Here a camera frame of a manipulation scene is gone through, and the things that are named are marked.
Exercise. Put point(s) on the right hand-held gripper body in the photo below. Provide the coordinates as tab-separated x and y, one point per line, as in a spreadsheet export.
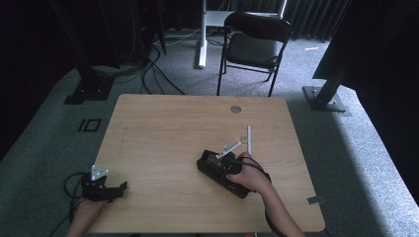
230	164

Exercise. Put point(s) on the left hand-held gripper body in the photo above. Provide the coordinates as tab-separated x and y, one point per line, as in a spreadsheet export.
94	191

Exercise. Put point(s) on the black pencil case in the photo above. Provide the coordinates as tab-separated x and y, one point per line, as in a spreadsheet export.
206	166

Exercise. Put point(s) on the small clear eraser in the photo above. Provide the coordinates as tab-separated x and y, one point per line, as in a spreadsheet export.
244	139

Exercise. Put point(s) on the white pen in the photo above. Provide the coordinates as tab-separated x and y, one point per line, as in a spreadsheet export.
249	138

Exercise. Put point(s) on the person's left hand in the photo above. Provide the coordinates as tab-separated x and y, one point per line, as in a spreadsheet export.
87	212

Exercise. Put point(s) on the person's right hand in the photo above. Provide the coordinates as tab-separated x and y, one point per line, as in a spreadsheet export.
252	176

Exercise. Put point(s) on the round grey table grommet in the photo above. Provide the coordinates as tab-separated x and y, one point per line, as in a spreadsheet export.
235	109

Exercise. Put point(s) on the grey tape tab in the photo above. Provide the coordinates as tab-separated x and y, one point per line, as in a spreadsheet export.
316	199

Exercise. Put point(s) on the black stand with metal base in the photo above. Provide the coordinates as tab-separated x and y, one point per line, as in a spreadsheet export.
324	98

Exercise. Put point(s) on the black folding chair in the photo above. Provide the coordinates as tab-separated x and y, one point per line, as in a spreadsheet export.
253	49

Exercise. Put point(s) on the dark curtain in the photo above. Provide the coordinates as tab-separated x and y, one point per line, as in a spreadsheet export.
309	16

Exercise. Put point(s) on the white desk frame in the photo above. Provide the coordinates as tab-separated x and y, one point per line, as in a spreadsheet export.
203	33

